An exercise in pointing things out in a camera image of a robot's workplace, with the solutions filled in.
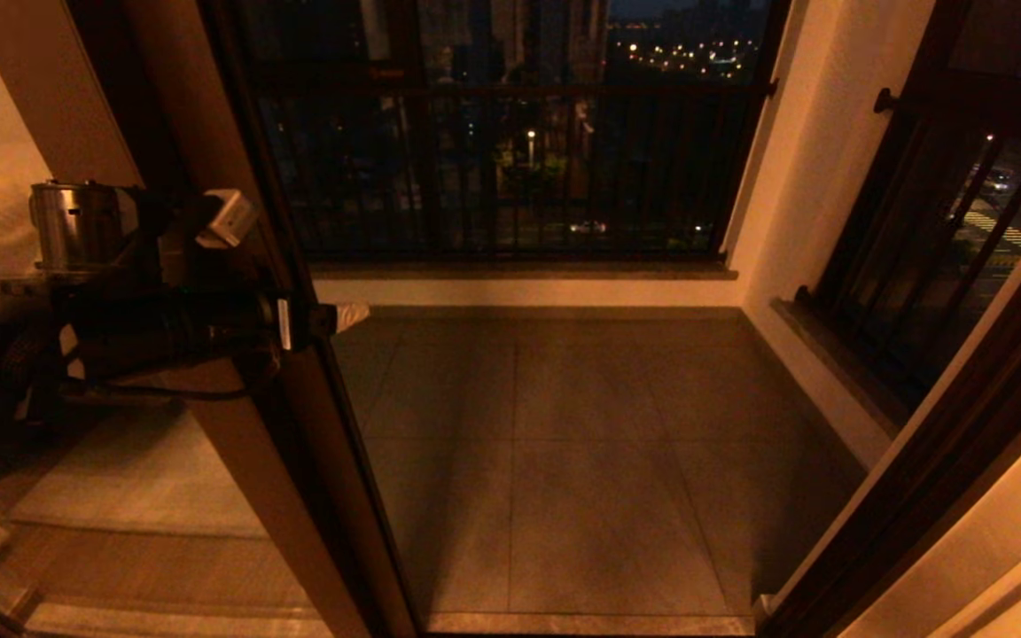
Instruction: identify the dark brown door jamb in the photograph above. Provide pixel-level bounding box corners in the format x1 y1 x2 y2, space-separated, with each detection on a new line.
754 186 1021 638

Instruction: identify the short stone window sill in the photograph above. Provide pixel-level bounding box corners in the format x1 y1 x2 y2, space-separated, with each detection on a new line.
311 261 739 284

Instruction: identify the brown-framed sliding glass door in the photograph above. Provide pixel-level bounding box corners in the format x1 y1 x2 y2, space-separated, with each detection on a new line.
76 0 427 638

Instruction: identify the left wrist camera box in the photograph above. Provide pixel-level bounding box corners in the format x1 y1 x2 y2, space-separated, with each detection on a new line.
273 297 309 353

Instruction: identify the brown-framed fixed glass panel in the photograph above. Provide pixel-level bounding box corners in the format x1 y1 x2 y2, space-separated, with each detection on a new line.
0 0 371 638

